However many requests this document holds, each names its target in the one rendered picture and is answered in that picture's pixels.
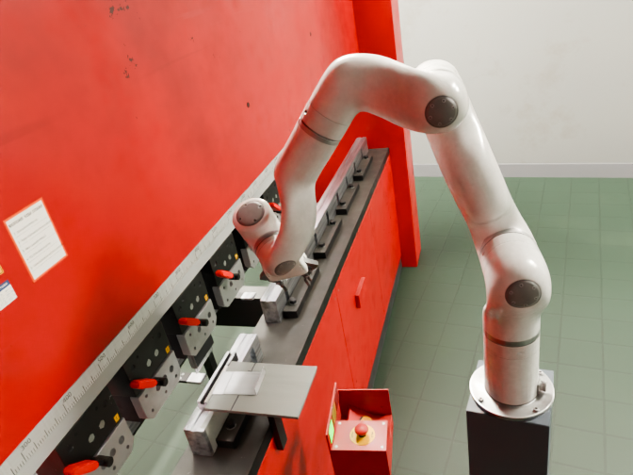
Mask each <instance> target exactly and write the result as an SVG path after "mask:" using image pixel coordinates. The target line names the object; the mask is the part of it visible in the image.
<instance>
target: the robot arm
mask: <svg viewBox="0 0 633 475"><path fill-rule="evenodd" d="M359 112H368V113H371V114H374V115H376V116H379V117H381V118H383V119H385V120H386V121H388V122H390V123H393V124H396V125H398V126H400V127H403V128H405V129H408V130H412V131H415V132H419V133H425V134H426V136H427V138H428V141H429V143H430V147H431V149H432V151H433V154H434V156H435V159H436V161H437V163H438V166H439V168H440V170H441V173H442V175H443V176H444V178H445V180H446V184H447V186H448V188H449V190H450V192H451V194H452V196H453V198H454V200H455V202H456V204H457V206H458V208H459V209H460V211H461V213H462V215H463V217H464V219H465V221H466V223H467V226H468V228H469V230H470V232H471V235H472V238H473V240H474V243H475V247H476V250H477V253H478V256H479V262H480V265H481V268H482V272H483V275H484V280H485V285H486V295H487V302H486V304H485V305H484V307H483V311H482V324H483V354H484V365H483V366H481V367H480V368H478V369H477V370H476V371H475V372H474V374H473V375H472V377H471V380H470V393H471V396H472V398H473V400H474V402H475V403H476V404H477V405H478V406H479V408H481V409H482V410H483V411H485V412H486V413H488V414H490V415H492V416H494V417H497V418H502V419H506V420H512V421H523V420H530V419H534V418H537V417H539V416H541V415H543V414H544V413H545V412H547V411H548V410H549V408H550V407H551V405H552V404H553V401H554V397H555V392H554V386H553V384H552V383H551V381H550V379H549V378H548V377H547V376H546V374H544V373H543V372H542V371H541V370H539V355H540V326H541V314H542V312H543V311H544V310H545V309H546V307H547V306H548V304H549V302H550V299H551V279H550V274H549V271H548V268H547V266H546V264H545V261H544V258H543V256H542V254H541V252H540V250H539V248H538V245H537V243H536V241H535V239H534V237H533V235H532V234H531V232H530V230H529V228H528V226H527V224H526V223H525V221H524V219H523V218H522V216H521V214H520V213H519V211H518V209H517V207H516V205H515V203H514V201H513V199H512V197H511V195H510V193H509V190H508V188H507V185H506V183H505V181H504V178H503V176H502V173H501V171H500V169H499V167H498V165H497V162H496V160H495V156H494V154H493V151H492V149H491V147H490V144H489V142H488V140H487V139H486V136H485V134H484V132H483V129H482V127H481V125H480V122H479V119H478V116H477V114H476V112H475V110H474V108H473V106H472V104H471V101H470V99H469V97H468V93H467V90H466V87H465V85H464V83H463V81H462V79H461V77H460V75H459V73H458V72H457V70H456V69H455V67H454V66H453V65H452V64H450V63H449V62H447V61H444V60H441V59H433V60H428V61H425V62H423V63H421V64H420V65H418V66H417V67H416V68H413V67H410V66H408V65H405V64H403V63H400V62H398V61H396V60H393V59H391V58H388V57H382V56H378V55H372V54H350V55H345V56H342V57H340V58H338V59H336V60H335V61H334V62H333V63H332V64H331V65H330V66H329V67H328V68H327V69H326V71H325V72H324V74H323V75H322V76H321V78H320V80H319V82H318V83H317V85H316V88H315V90H314V91H313V93H312V95H311V97H310V99H309V101H308V103H307V104H306V106H305V108H304V110H303V112H302V113H301V115H300V117H299V119H298V121H297V123H296V125H295V127H294V129H293V131H292V133H291V135H290V136H289V138H288V140H287V142H286V144H285V146H284V148H283V150H282V152H281V154H280V155H279V157H278V159H277V162H276V164H275V167H274V179H275V182H276V185H277V189H278V191H279V196H280V201H281V212H282V215H281V223H280V222H279V220H278V219H277V217H276V215H275V214H274V212H273V210H272V209H271V207H270V205H269V204H268V202H266V201H265V200H263V199H260V198H250V199H248V200H246V201H244V202H242V203H241V204H240V205H239V206H238V207H237V208H236V209H235V212H234V214H233V224H234V227H235V228H236V230H237V231H238V232H239V234H240V235H241V236H242V237H243V238H244V240H245V241H246V242H247V244H248V245H249V246H250V248H251V249H252V251H253V252H254V253H255V255H256V256H257V258H258V259H259V261H260V264H261V267H262V269H263V271H262V272H261V273H260V280H264V281H266V280H268V281H269V282H272V283H276V285H278V286H280V287H282V288H283V289H284V291H287V290H288V287H287V281H286V279H288V278H292V277H296V276H300V275H301V276H303V279H304V281H305V283H306V284H307V286H310V285H311V283H310V281H312V276H311V273H312V272H313V271H314V269H316V268H317V267H318V262H317V261H316V260H312V259H308V258H307V257H306V255H305V253H304V252H305V250H306V248H307V246H308V245H309V243H310V241H311V238H312V236H313V233H314V231H315V227H316V221H317V201H316V193H315V185H316V181H317V179H318V177H319V175H320V174H321V172H322V170H323V169H324V167H325V165H326V164H327V162H328V161H329V159H330V157H331V156H332V154H333V152H334V150H335V149H336V147H337V145H338V144H339V142H340V140H341V139H342V138H343V136H344V135H345V133H346V131H347V130H348V128H349V126H350V124H351V122H352V121H353V119H354V117H355V116H356V115H357V114H358V113H359Z"/></svg>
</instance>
